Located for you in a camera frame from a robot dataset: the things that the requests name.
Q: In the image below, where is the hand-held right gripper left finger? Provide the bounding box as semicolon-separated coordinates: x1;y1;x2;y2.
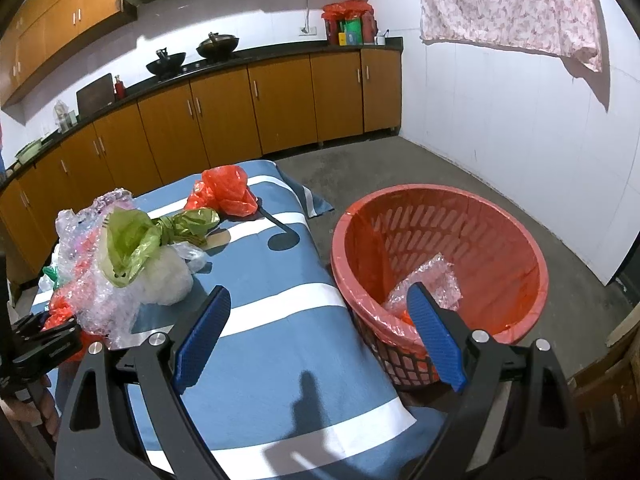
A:
54;285;232;480

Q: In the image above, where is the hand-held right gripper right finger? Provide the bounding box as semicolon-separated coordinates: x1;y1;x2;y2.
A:
406;282;587;480

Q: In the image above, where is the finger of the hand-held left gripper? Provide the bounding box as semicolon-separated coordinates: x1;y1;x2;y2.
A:
11;311;51;334
12;324;83;368

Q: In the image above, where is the small bubble wrap sheet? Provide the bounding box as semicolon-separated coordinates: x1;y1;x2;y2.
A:
384;252;463;322

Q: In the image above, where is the large bubble wrap sheet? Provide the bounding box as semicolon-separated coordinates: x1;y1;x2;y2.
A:
54;187;151;352

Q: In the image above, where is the white clear plastic bag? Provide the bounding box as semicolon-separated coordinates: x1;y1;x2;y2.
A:
134;241;209;306

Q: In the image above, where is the red plastic basket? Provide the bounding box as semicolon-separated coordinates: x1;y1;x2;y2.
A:
331;184;550;392

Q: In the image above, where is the green plastic bag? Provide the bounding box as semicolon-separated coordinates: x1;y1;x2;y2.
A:
97;207;221;288

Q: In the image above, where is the bright red plastic bag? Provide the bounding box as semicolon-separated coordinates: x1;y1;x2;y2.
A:
184;165;260;219

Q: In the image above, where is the person's left hand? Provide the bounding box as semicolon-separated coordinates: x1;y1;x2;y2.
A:
0;375;62;443

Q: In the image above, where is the blue white striped blanket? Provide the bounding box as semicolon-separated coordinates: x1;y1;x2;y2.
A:
30;159;447;480

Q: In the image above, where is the pale green pot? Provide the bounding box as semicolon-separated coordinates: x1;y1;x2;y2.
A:
14;139;46;165

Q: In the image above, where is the glass jar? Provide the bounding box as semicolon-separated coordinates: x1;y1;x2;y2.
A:
52;100;79;131

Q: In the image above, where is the dark cutting board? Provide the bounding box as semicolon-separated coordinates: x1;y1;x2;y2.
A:
76;73;116;111

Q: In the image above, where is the wooden base cabinet row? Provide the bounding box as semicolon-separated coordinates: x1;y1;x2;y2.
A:
0;49;403;281

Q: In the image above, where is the black wok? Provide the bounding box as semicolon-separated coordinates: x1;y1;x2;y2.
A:
145;49;187;79

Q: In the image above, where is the black lidded pot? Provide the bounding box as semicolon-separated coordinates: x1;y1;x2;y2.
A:
195;32;240;61

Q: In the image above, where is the black kitchen countertop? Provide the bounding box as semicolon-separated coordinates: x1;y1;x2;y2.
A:
0;37;404;196

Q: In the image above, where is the pink floral cloth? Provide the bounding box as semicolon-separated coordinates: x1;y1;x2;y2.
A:
414;0;604;74

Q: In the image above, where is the red bag of groceries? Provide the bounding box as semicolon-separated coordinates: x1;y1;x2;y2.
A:
321;0;376;46

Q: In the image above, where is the long wooden wall cabinet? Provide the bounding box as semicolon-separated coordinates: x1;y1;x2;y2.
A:
0;0;139;109

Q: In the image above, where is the white power cable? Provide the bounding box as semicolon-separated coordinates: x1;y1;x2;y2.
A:
304;0;342;29

